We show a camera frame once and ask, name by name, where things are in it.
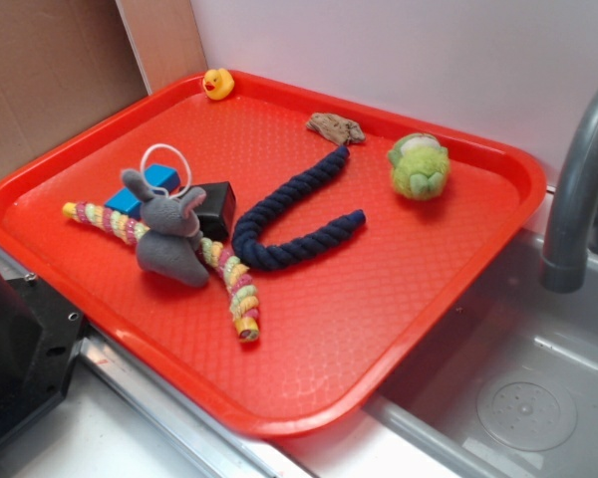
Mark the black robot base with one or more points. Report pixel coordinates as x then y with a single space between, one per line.
40 334

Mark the black cube block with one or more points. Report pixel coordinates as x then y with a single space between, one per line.
216 212

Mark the blue block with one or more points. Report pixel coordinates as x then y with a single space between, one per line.
157 175

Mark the red plastic tray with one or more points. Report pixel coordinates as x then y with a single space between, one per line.
331 329

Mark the grey plush elephant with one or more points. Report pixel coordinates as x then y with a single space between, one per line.
169 247

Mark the green plush ball toy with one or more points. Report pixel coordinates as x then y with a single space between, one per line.
420 166

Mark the yellow rubber duck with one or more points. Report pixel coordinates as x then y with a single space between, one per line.
218 84

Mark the grey toy faucet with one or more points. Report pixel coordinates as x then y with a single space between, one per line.
572 227

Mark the grey toy sink basin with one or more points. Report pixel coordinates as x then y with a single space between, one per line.
506 383

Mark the brown cardboard sheet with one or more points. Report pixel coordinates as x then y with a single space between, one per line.
66 65

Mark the multicolour striped rope toy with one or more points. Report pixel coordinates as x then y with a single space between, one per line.
237 281

